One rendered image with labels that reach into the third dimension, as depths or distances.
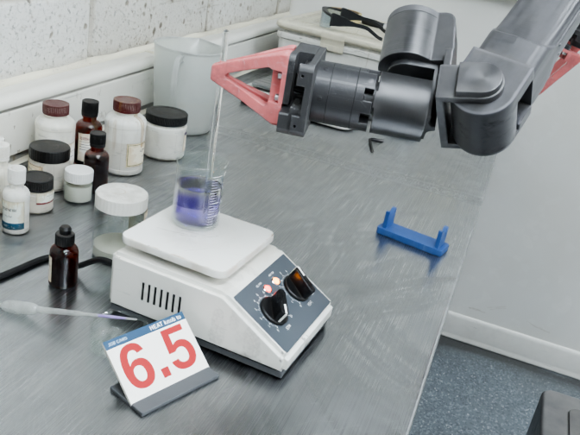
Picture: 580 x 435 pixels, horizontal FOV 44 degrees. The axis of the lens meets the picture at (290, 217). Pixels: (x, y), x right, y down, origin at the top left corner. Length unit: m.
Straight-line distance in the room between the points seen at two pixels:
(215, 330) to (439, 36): 0.35
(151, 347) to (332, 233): 0.42
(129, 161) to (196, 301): 0.43
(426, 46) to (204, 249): 0.29
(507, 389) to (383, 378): 1.49
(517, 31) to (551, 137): 1.43
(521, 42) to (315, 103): 0.19
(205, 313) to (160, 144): 0.51
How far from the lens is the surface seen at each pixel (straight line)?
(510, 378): 2.26
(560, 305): 2.28
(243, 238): 0.75
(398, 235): 1.03
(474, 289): 2.28
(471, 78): 0.64
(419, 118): 0.66
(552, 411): 1.52
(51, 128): 1.06
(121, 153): 1.09
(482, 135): 0.66
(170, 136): 1.16
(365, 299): 0.87
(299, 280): 0.74
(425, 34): 0.70
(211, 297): 0.69
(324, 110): 0.66
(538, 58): 0.67
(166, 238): 0.73
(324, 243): 0.98
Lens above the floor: 1.16
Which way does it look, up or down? 24 degrees down
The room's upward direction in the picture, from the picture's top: 10 degrees clockwise
